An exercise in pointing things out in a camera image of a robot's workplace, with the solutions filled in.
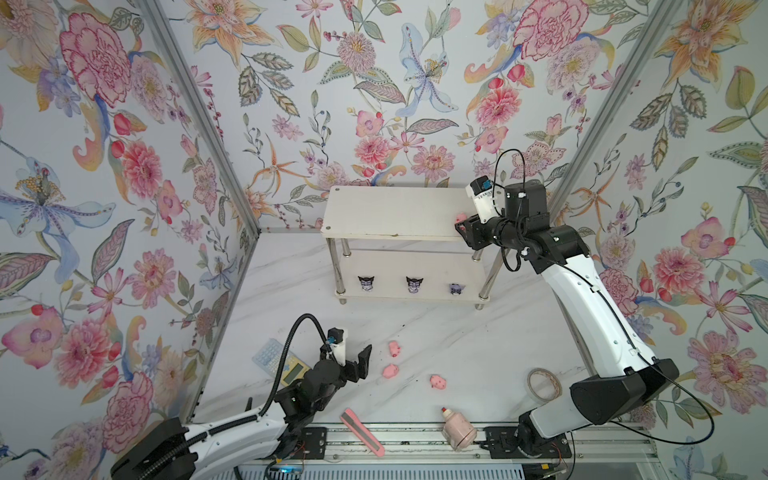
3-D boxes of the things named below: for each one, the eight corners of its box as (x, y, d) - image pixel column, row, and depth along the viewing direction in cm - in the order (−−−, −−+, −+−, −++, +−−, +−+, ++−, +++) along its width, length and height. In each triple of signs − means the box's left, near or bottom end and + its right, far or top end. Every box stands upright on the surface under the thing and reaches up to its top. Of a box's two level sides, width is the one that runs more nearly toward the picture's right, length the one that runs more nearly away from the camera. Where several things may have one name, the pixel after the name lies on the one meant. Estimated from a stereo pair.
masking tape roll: (530, 404, 83) (534, 401, 80) (520, 370, 88) (524, 367, 86) (562, 404, 82) (567, 401, 80) (550, 370, 88) (554, 367, 86)
